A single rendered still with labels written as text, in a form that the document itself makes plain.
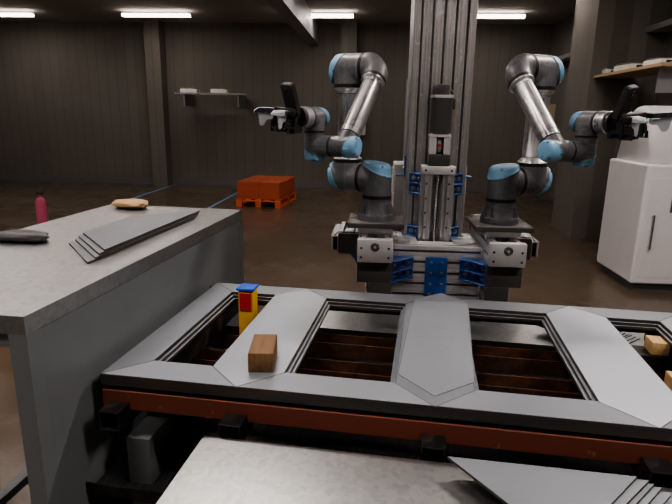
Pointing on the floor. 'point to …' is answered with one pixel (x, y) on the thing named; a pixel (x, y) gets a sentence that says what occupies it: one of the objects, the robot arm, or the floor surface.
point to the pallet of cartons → (247, 188)
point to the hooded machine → (640, 211)
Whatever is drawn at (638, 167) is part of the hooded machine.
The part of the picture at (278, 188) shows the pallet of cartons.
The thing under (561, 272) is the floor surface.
